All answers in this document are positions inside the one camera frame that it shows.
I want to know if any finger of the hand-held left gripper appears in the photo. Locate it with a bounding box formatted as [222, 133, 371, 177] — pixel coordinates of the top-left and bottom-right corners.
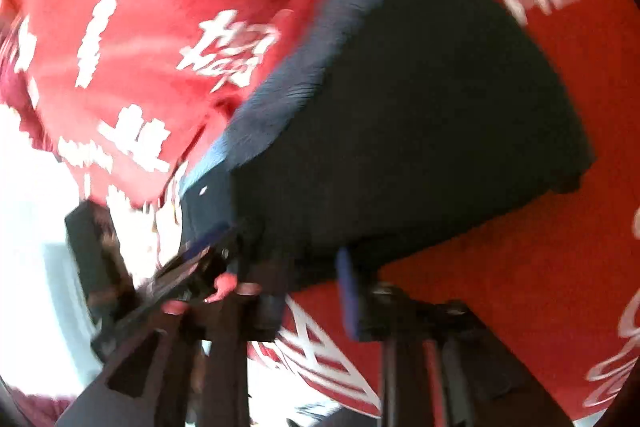
[150, 227, 241, 308]

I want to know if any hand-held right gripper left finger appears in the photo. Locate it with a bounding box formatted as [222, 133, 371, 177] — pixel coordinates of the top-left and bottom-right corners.
[55, 257, 288, 427]

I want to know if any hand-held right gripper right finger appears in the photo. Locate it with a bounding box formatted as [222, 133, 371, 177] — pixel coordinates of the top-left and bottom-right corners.
[336, 248, 576, 427]

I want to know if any black pants blue patterned trim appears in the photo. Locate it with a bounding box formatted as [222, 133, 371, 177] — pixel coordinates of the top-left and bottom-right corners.
[177, 0, 596, 293]

